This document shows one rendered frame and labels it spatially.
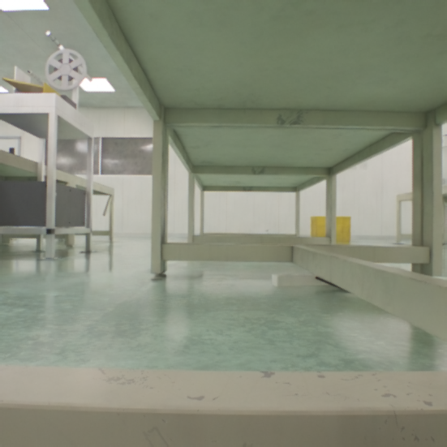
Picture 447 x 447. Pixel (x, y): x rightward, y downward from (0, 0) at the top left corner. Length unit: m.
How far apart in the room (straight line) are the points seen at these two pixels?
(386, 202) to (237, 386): 8.22
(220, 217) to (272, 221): 1.13
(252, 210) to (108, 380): 7.47
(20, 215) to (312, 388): 2.57
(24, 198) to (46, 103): 0.64
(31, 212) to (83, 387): 2.48
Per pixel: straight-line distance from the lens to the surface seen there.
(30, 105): 2.71
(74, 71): 3.22
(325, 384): 0.18
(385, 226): 8.34
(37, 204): 2.62
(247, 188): 4.36
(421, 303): 0.58
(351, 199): 8.08
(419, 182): 1.78
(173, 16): 0.98
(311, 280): 1.43
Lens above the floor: 0.22
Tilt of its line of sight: 1 degrees up
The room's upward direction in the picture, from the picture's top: 1 degrees clockwise
